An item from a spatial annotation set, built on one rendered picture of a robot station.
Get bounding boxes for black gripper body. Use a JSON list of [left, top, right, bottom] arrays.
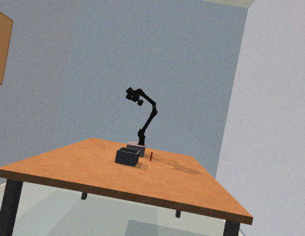
[[126, 94, 144, 106]]

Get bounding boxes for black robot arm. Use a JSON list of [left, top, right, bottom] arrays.
[[126, 87, 157, 146]]

